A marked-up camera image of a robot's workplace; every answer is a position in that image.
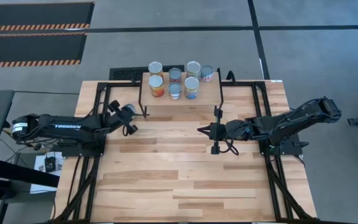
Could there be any orange and red can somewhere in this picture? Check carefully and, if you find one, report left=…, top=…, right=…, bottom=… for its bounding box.
left=147, top=61, right=164, bottom=77

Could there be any red and white label can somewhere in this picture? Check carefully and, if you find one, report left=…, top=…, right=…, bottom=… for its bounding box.
left=200, top=65, right=214, bottom=83

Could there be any blue peaches label can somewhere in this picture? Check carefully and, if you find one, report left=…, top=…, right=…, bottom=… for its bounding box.
left=186, top=60, right=202, bottom=78

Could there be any small black device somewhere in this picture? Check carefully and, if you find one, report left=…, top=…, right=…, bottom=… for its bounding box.
left=44, top=156, right=57, bottom=172

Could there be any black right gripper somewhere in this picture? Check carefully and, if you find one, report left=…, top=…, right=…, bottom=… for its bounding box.
left=197, top=108, right=229, bottom=156

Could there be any black cable loop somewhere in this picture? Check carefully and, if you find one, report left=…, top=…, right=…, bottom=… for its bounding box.
left=226, top=70, right=237, bottom=85

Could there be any black aluminium table frame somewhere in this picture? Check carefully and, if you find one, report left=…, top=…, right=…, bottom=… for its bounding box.
left=50, top=80, right=318, bottom=223

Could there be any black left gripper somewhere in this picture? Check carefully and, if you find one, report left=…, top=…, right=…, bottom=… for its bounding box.
left=109, top=100, right=142, bottom=135

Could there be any teal and pink can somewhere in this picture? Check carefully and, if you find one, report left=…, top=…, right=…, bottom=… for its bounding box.
left=183, top=76, right=201, bottom=100

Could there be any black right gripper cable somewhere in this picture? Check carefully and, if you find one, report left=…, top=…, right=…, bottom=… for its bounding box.
left=224, top=139, right=240, bottom=156

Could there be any white paper sheet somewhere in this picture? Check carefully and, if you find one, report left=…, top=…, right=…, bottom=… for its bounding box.
left=29, top=151, right=64, bottom=194

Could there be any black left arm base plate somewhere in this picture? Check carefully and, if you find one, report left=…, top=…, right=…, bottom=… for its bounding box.
left=57, top=139, right=106, bottom=157

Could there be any black hazard-striped floor mat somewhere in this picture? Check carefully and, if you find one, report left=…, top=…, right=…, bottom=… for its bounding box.
left=0, top=32, right=88, bottom=68
left=0, top=1, right=95, bottom=32

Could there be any black-framed wooden shelf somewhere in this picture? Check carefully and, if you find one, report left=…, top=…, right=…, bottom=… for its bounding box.
left=138, top=67, right=224, bottom=119

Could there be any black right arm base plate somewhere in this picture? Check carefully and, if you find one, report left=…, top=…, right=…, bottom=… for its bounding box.
left=257, top=130, right=310, bottom=156

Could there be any large corn label can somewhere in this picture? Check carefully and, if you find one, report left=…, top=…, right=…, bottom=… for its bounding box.
left=148, top=74, right=165, bottom=98

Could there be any black perforated floor mat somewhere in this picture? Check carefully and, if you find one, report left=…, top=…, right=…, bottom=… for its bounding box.
left=109, top=64, right=186, bottom=82

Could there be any small white red label can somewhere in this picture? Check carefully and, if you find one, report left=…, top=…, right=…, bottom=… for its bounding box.
left=168, top=82, right=182, bottom=100

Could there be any black desk base beam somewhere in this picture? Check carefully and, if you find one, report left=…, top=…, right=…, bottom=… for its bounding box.
left=0, top=157, right=61, bottom=189

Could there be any small red blue label can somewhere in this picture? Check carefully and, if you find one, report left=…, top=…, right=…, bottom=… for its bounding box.
left=168, top=67, right=183, bottom=84

